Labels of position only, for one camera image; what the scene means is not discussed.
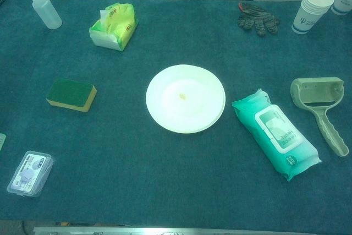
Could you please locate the green yellow sponge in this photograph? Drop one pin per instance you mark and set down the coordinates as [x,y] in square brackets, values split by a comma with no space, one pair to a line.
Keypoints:
[70,93]

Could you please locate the grey knitted work glove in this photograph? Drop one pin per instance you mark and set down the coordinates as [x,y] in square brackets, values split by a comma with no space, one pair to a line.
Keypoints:
[258,20]

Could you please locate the stack of white paper cups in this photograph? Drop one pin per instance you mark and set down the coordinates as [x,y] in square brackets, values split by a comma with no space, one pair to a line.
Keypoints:
[310,12]

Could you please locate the pale green lint roller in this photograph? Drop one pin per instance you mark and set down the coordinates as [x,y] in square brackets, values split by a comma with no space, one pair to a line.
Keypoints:
[316,89]

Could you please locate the yellow green tissue pack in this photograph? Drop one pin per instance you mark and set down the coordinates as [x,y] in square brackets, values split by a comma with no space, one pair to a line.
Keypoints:
[118,26]

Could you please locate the white round plate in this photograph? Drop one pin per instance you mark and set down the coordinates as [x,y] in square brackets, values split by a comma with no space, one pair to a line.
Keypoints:
[185,108]

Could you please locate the teal wet wipes pack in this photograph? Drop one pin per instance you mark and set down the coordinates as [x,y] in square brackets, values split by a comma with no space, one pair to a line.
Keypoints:
[275,136]

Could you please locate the clear plastic squeeze bottle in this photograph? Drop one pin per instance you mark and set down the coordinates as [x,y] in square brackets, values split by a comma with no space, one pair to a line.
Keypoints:
[48,15]

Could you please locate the teal table cloth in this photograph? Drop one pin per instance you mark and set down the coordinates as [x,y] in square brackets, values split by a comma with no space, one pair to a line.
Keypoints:
[165,177]

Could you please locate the clear plastic card box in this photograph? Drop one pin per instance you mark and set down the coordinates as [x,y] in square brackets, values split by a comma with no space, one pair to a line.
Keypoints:
[28,174]

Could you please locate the pale green flat item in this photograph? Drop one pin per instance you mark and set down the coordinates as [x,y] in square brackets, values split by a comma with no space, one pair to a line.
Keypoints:
[2,141]

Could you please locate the metal frame rail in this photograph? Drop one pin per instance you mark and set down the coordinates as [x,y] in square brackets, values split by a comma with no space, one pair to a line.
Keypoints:
[165,230]

